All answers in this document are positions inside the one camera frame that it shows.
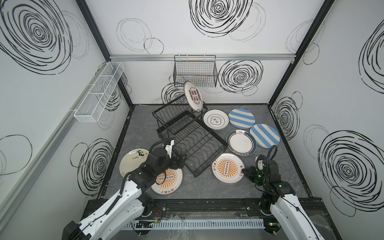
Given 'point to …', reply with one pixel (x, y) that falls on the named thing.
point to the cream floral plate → (132, 159)
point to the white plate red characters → (193, 96)
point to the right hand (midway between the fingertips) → (241, 172)
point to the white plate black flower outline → (216, 119)
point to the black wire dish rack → (195, 135)
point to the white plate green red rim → (241, 142)
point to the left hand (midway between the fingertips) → (180, 154)
